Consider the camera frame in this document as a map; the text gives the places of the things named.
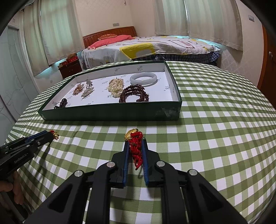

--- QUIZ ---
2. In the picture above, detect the red box on nightstand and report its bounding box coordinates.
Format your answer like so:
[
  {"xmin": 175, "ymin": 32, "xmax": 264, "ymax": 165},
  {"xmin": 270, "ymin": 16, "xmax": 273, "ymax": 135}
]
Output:
[{"xmin": 66, "ymin": 55, "xmax": 79, "ymax": 64}]

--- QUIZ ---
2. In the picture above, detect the green white checkered tablecloth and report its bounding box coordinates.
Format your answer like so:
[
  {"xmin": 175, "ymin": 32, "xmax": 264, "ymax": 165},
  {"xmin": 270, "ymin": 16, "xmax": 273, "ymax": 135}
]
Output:
[{"xmin": 6, "ymin": 62, "xmax": 275, "ymax": 223}]

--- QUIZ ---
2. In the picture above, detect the brown plush toy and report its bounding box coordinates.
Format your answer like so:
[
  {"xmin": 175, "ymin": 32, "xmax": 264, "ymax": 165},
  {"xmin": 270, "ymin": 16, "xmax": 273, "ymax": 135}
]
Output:
[{"xmin": 67, "ymin": 53, "xmax": 77, "ymax": 60}]

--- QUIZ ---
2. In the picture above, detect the person left hand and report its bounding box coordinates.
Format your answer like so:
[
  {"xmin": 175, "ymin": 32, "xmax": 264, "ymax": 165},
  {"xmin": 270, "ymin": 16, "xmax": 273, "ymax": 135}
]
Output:
[{"xmin": 0, "ymin": 171, "xmax": 24, "ymax": 205}]

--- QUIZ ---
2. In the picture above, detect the small red gold charm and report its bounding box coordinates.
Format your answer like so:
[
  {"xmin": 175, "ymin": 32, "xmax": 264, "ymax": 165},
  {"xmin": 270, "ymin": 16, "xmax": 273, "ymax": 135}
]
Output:
[{"xmin": 50, "ymin": 130, "xmax": 59, "ymax": 140}]

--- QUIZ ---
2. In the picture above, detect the glass sliding wardrobe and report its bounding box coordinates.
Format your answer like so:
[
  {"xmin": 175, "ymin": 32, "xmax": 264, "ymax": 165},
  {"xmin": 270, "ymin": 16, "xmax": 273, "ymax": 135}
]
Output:
[{"xmin": 1, "ymin": 26, "xmax": 38, "ymax": 145}]

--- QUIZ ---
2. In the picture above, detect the left white curtain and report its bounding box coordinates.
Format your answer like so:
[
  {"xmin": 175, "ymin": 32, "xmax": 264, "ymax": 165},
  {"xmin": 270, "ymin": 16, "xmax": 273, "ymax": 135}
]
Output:
[{"xmin": 23, "ymin": 1, "xmax": 84, "ymax": 76}]

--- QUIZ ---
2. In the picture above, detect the black cord pendant necklace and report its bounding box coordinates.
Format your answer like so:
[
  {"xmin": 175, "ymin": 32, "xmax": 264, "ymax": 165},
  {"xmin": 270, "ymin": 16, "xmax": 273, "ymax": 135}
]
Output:
[{"xmin": 53, "ymin": 98, "xmax": 68, "ymax": 109}]

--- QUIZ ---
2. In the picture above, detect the rose gold crystal brooch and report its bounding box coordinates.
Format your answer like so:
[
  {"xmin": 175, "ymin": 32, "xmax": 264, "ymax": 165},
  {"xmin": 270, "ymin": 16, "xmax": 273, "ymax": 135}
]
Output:
[{"xmin": 72, "ymin": 83, "xmax": 84, "ymax": 96}]

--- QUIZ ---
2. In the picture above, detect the dark wooden nightstand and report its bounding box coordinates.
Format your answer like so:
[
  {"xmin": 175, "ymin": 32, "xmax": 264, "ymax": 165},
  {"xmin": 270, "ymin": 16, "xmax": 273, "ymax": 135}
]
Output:
[{"xmin": 58, "ymin": 60, "xmax": 82, "ymax": 79}]

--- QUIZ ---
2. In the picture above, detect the pink pillow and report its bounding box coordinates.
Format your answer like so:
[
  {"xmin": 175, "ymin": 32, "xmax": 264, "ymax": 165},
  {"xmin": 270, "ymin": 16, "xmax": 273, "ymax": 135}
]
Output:
[{"xmin": 88, "ymin": 35, "xmax": 135, "ymax": 49}]

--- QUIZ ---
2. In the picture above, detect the wooden door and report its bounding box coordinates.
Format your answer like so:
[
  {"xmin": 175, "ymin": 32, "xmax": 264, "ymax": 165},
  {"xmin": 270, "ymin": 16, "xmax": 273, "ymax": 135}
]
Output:
[{"xmin": 257, "ymin": 26, "xmax": 276, "ymax": 108}]

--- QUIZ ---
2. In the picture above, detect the bed with patterned sheet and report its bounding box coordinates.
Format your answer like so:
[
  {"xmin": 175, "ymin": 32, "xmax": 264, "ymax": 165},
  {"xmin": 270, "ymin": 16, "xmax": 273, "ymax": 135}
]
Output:
[{"xmin": 81, "ymin": 35, "xmax": 220, "ymax": 70}]

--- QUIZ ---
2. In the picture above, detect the wooden headboard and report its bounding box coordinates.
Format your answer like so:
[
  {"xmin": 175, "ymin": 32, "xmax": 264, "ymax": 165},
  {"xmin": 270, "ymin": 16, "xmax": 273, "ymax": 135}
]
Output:
[{"xmin": 82, "ymin": 26, "xmax": 138, "ymax": 49}]

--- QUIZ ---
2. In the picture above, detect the green jewelry tray box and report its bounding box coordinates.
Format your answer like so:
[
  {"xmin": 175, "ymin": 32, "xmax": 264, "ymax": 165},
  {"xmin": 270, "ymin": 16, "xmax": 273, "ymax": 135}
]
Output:
[{"xmin": 38, "ymin": 61, "xmax": 182, "ymax": 121}]

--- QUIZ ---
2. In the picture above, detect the red knot gold charm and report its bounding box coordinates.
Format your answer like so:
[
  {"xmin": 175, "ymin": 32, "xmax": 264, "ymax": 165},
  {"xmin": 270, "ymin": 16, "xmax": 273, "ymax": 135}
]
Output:
[{"xmin": 124, "ymin": 128, "xmax": 143, "ymax": 170}]

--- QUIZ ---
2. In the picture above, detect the white curtain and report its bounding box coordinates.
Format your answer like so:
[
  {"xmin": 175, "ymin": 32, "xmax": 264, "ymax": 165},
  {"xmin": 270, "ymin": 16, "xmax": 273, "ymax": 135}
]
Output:
[
  {"xmin": 154, "ymin": 0, "xmax": 243, "ymax": 51},
  {"xmin": 23, "ymin": 1, "xmax": 84, "ymax": 76}
]

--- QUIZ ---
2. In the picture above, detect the wall light switch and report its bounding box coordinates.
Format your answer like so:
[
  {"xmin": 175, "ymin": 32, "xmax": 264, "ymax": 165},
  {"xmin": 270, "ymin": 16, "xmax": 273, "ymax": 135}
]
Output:
[{"xmin": 248, "ymin": 15, "xmax": 254, "ymax": 22}]

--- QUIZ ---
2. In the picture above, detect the dark red bead bracelet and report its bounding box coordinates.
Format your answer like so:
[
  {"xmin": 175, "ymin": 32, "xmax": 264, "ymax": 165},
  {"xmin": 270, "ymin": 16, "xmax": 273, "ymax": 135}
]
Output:
[{"xmin": 118, "ymin": 84, "xmax": 150, "ymax": 104}]

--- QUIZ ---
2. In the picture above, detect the orange patterned cushion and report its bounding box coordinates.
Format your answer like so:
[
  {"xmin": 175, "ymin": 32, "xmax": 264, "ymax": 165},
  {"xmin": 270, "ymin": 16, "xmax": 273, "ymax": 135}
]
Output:
[{"xmin": 98, "ymin": 34, "xmax": 117, "ymax": 41}]

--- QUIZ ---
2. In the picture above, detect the pearl bead bracelet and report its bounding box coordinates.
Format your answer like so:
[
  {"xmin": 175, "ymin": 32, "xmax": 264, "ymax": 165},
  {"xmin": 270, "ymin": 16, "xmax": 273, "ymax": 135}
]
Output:
[{"xmin": 107, "ymin": 77, "xmax": 125, "ymax": 99}]

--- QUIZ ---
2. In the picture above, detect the right white curtain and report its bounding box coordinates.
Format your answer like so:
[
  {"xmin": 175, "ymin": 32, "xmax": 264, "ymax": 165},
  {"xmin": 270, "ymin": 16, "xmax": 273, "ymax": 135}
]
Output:
[{"xmin": 154, "ymin": 0, "xmax": 243, "ymax": 51}]

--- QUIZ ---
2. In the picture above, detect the white jade bangle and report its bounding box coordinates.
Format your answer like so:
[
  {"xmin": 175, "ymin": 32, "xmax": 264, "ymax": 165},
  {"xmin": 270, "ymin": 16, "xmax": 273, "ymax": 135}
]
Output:
[{"xmin": 130, "ymin": 72, "xmax": 157, "ymax": 86}]

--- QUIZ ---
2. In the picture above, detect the silver rhinestone hair clip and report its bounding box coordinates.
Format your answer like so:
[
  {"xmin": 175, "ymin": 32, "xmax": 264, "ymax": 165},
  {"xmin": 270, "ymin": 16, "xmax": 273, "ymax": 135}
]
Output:
[{"xmin": 81, "ymin": 86, "xmax": 94, "ymax": 99}]

